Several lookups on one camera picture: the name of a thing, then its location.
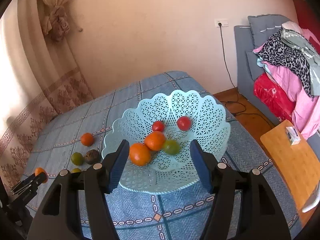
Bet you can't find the pile of clothes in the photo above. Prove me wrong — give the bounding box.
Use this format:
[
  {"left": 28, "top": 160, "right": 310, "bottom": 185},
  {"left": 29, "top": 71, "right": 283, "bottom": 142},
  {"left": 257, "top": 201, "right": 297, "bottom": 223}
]
[{"left": 253, "top": 21, "right": 319, "bottom": 139}]

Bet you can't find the patterned beige curtain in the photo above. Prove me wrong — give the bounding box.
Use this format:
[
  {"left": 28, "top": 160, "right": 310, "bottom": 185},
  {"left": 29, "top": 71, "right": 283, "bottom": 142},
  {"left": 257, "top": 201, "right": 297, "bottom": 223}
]
[{"left": 1, "top": 0, "right": 93, "bottom": 190}]

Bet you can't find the grey blue sofa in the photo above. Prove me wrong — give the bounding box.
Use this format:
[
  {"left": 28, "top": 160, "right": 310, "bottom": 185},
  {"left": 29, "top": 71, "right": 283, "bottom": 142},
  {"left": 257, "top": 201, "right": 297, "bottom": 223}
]
[{"left": 234, "top": 14, "right": 319, "bottom": 155}]

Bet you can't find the dark brown passion fruit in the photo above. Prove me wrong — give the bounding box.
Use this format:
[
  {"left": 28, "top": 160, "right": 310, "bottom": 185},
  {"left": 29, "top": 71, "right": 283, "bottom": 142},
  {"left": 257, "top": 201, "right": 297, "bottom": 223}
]
[{"left": 84, "top": 150, "right": 101, "bottom": 165}]

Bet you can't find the light blue lattice basket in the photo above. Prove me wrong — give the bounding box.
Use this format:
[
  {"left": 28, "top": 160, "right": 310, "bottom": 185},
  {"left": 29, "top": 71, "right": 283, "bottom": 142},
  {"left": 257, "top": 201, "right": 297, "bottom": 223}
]
[{"left": 101, "top": 90, "right": 231, "bottom": 194}]

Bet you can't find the green fruit front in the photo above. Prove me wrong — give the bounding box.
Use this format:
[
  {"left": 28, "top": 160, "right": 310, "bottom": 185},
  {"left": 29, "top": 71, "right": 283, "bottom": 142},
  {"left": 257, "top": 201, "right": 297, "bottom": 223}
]
[{"left": 162, "top": 140, "right": 180, "bottom": 155}]

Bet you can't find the small orange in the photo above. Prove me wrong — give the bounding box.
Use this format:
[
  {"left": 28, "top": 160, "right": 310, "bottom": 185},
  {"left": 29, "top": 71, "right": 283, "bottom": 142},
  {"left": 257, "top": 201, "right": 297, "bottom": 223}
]
[{"left": 80, "top": 133, "right": 95, "bottom": 147}]

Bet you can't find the white wall socket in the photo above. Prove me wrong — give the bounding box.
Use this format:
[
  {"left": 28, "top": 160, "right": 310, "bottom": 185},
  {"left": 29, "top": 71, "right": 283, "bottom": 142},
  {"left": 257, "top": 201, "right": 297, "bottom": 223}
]
[{"left": 215, "top": 19, "right": 229, "bottom": 28}]

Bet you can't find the green fruit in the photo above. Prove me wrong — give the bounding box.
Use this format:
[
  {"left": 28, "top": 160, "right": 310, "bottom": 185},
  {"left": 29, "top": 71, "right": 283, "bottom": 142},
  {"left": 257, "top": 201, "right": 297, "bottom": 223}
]
[
  {"left": 162, "top": 140, "right": 180, "bottom": 155},
  {"left": 71, "top": 152, "right": 84, "bottom": 166},
  {"left": 71, "top": 168, "right": 82, "bottom": 173}
]

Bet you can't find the red tomato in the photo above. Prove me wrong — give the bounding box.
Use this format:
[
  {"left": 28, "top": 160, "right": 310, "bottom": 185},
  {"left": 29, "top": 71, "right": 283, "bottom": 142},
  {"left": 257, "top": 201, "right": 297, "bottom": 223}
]
[
  {"left": 152, "top": 121, "right": 165, "bottom": 132},
  {"left": 176, "top": 116, "right": 192, "bottom": 131}
]

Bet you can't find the oval orange fruit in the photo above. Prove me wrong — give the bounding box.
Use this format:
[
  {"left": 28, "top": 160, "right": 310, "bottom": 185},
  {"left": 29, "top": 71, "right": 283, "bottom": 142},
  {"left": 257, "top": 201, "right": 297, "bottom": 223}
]
[{"left": 34, "top": 167, "right": 48, "bottom": 183}]

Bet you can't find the red wall panel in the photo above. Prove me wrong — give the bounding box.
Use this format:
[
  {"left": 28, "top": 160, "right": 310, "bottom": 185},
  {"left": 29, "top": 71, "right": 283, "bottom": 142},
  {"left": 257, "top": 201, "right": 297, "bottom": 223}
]
[{"left": 293, "top": 0, "right": 319, "bottom": 53}]

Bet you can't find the large orange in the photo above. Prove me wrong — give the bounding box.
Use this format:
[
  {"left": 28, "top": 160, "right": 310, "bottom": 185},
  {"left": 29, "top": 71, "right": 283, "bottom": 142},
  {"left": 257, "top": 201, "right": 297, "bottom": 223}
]
[{"left": 129, "top": 142, "right": 151, "bottom": 166}]

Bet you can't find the black power cable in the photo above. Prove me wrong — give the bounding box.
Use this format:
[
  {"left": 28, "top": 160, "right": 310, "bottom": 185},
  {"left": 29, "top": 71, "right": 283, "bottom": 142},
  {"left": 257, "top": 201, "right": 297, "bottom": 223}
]
[{"left": 218, "top": 23, "right": 276, "bottom": 128}]

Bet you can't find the green fruit back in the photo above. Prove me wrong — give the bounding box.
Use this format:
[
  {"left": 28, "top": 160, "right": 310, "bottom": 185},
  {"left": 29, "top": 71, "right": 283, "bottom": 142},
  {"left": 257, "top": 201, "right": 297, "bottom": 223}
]
[{"left": 71, "top": 152, "right": 84, "bottom": 166}]

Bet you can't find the wooden side table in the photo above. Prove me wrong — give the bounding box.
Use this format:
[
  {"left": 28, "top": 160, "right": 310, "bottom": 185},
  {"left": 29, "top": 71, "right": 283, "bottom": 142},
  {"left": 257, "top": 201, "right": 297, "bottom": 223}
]
[{"left": 260, "top": 119, "right": 320, "bottom": 213}]

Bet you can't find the blue checked bedspread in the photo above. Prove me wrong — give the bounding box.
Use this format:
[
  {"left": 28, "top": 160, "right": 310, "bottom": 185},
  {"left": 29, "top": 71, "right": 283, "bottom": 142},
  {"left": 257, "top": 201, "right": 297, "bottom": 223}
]
[{"left": 22, "top": 71, "right": 302, "bottom": 239}]

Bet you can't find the small white box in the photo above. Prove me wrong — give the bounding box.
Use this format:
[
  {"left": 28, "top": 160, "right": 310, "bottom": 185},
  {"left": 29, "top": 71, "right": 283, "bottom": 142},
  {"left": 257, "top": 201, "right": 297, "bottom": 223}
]
[{"left": 285, "top": 126, "right": 300, "bottom": 145}]

